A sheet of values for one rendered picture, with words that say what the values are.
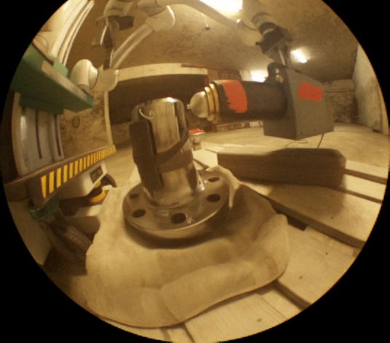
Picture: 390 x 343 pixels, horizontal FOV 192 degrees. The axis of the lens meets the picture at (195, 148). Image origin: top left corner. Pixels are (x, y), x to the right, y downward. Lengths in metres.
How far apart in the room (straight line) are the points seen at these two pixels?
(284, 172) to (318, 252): 0.24
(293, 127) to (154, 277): 0.37
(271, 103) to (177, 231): 0.29
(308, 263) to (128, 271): 0.26
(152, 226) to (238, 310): 0.18
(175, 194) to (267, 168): 0.27
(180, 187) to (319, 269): 0.28
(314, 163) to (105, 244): 0.50
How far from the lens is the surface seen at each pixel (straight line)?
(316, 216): 0.30
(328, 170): 0.39
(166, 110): 0.20
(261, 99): 0.25
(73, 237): 0.38
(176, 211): 0.21
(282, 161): 0.36
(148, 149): 0.19
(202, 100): 0.23
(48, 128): 0.80
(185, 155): 0.21
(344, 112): 10.48
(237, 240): 0.20
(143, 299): 0.18
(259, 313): 0.19
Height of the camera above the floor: 0.33
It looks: 10 degrees down
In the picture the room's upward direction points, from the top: 9 degrees counter-clockwise
